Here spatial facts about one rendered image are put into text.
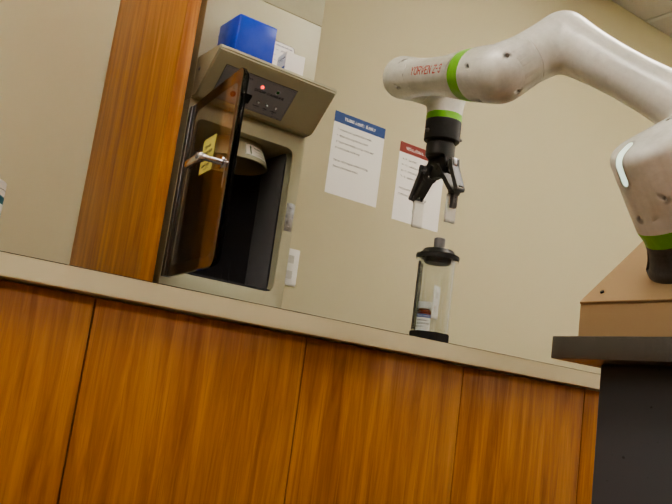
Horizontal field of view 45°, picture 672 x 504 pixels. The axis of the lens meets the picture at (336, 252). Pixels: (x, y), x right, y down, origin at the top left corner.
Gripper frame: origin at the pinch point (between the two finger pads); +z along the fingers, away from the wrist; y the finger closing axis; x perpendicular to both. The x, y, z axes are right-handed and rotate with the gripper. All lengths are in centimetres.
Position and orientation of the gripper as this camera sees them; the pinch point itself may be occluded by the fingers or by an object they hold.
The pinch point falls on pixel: (432, 220)
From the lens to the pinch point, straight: 209.2
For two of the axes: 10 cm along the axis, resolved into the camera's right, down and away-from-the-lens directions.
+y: -5.1, 0.7, 8.6
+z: -1.3, 9.8, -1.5
